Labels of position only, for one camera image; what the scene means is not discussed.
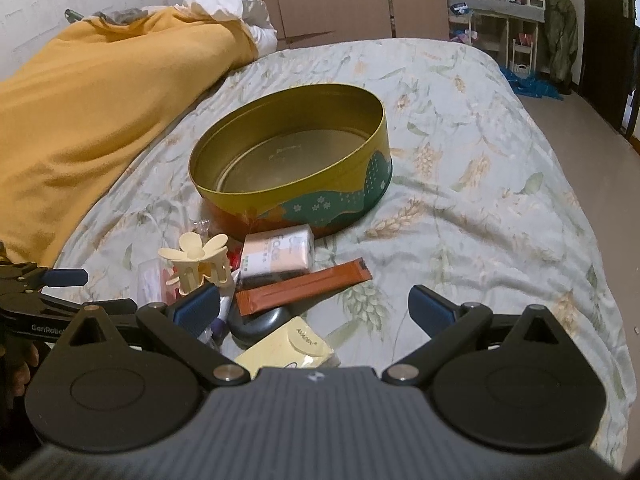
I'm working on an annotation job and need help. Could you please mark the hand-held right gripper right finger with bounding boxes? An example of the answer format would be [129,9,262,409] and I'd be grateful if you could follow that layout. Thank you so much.
[381,284,586,387]

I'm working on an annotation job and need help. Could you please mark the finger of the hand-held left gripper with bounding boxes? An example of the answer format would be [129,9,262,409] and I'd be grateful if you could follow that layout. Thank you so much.
[0,261,90,292]
[37,294,139,322]

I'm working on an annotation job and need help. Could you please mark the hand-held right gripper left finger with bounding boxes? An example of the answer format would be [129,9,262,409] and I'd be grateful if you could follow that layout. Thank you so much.
[47,282,251,387]

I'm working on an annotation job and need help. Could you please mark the white purple cream tube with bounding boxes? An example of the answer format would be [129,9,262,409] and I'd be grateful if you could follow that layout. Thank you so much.
[202,294,234,347]

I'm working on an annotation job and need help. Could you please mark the cream flower hair clip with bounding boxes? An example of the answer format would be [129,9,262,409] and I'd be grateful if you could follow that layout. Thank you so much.
[158,231,235,297]

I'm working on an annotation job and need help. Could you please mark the clear plastic bag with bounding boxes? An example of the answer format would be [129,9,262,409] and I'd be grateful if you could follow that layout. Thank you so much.
[137,259,183,307]

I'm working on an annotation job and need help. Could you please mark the black round compact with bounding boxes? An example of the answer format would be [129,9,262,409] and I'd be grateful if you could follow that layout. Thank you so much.
[227,305,293,348]

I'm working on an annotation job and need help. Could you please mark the pink tissue packet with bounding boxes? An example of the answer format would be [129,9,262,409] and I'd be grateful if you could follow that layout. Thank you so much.
[240,225,316,275]

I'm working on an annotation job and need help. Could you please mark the pale yellow tissue pack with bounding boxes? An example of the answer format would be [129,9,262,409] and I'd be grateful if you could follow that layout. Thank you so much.
[234,316,341,373]

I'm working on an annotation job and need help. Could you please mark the orange stick sachet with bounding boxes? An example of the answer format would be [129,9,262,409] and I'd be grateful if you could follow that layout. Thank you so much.
[235,257,373,316]

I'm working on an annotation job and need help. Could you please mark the round decorated metal tin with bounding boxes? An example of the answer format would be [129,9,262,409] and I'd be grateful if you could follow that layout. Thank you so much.
[188,82,394,241]

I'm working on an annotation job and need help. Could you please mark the person's left hand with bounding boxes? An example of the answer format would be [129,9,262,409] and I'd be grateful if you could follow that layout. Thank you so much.
[9,346,41,397]

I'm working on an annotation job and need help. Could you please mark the yellow blanket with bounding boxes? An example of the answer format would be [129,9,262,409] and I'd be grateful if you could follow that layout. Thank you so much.
[0,6,261,268]

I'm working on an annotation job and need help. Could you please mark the pile of blue plastic pieces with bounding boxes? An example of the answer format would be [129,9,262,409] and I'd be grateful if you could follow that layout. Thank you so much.
[500,65,563,101]

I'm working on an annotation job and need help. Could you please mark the grey cloth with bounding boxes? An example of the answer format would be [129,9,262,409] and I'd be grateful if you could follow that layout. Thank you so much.
[92,7,151,26]

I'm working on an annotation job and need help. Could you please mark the white stool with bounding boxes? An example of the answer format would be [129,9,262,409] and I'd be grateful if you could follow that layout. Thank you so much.
[511,36,540,77]

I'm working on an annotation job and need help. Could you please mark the green jacket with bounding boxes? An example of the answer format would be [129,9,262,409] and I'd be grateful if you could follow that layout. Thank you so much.
[542,0,580,95]

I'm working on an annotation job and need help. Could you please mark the white pillow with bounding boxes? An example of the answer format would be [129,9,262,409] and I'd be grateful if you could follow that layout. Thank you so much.
[177,0,279,53]

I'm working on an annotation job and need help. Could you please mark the grey topped desk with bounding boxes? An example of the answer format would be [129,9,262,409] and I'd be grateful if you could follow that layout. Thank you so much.
[446,0,547,68]

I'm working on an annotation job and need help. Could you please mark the wooden wardrobe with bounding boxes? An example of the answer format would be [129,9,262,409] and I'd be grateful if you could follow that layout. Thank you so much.
[221,0,451,51]

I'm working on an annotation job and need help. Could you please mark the dark door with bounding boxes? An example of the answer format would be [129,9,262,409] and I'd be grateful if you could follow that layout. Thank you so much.
[580,0,640,136]

